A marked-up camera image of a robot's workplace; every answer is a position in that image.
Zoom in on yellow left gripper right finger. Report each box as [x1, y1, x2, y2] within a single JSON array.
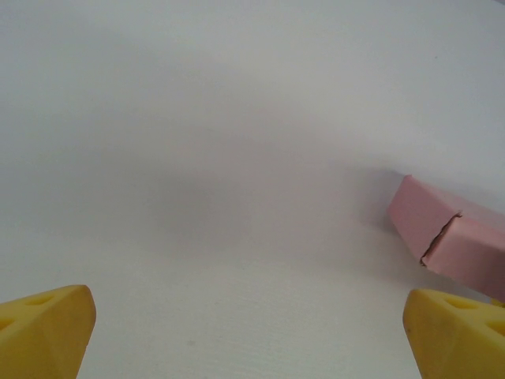
[[402, 288, 505, 379]]

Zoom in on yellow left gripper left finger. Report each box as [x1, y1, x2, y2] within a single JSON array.
[[0, 283, 97, 379]]

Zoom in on pink cloth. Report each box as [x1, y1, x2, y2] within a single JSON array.
[[386, 174, 505, 299]]

